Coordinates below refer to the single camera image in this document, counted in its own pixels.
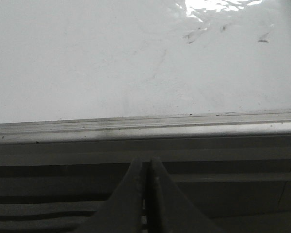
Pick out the grey aluminium whiteboard ledge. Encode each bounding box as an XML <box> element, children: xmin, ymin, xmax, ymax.
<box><xmin>0</xmin><ymin>110</ymin><xmax>291</xmax><ymax>166</ymax></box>

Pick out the white whiteboard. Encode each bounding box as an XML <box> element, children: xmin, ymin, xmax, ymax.
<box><xmin>0</xmin><ymin>0</ymin><xmax>291</xmax><ymax>123</ymax></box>

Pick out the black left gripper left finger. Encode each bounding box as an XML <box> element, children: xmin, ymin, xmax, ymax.
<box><xmin>73</xmin><ymin>159</ymin><xmax>143</xmax><ymax>233</ymax></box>

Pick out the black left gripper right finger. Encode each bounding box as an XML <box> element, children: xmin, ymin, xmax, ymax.
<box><xmin>145</xmin><ymin>158</ymin><xmax>223</xmax><ymax>233</ymax></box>

